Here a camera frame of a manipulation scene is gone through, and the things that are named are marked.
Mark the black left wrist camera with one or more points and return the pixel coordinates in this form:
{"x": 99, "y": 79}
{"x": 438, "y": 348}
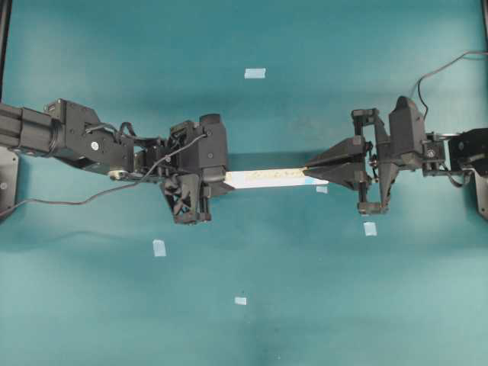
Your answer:
{"x": 208, "y": 156}

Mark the black right frame post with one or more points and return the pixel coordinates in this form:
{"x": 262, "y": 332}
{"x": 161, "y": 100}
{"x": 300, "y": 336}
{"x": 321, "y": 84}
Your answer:
{"x": 484, "y": 16}

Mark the black frame post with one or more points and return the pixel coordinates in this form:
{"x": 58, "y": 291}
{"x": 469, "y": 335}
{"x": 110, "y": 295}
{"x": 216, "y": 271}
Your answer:
{"x": 6, "y": 7}
{"x": 484, "y": 16}

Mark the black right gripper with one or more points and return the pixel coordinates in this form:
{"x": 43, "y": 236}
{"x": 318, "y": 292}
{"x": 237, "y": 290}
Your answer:
{"x": 376, "y": 163}

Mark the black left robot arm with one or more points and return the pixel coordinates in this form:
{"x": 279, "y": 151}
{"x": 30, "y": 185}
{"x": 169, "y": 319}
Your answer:
{"x": 73, "y": 134}

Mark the blue tape mark top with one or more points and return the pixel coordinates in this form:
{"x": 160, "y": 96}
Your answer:
{"x": 255, "y": 73}

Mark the white wooden board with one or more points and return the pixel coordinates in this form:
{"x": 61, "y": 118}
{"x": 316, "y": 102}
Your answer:
{"x": 271, "y": 178}

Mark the black left frame post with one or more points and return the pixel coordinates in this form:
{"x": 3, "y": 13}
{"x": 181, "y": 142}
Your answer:
{"x": 6, "y": 7}

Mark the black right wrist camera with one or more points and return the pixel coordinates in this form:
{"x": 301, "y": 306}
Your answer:
{"x": 407, "y": 132}

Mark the blue tape mark right-lower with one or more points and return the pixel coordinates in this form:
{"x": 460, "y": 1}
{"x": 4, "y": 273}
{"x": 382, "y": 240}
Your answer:
{"x": 370, "y": 228}

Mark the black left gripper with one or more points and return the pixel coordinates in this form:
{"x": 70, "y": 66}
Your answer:
{"x": 183, "y": 187}

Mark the blue tape mark right-centre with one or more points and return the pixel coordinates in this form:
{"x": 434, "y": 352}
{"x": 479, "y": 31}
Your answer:
{"x": 322, "y": 189}

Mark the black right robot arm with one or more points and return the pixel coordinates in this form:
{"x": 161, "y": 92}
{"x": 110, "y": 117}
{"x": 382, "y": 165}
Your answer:
{"x": 455, "y": 156}

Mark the blue tape mark lower-left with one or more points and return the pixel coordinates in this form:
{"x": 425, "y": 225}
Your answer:
{"x": 159, "y": 248}

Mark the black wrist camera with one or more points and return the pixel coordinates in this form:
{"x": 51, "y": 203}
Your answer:
{"x": 407, "y": 132}
{"x": 208, "y": 156}

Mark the blue tape mark bottom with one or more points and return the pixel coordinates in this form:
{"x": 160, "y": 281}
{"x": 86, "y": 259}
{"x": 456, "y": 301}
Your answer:
{"x": 242, "y": 301}

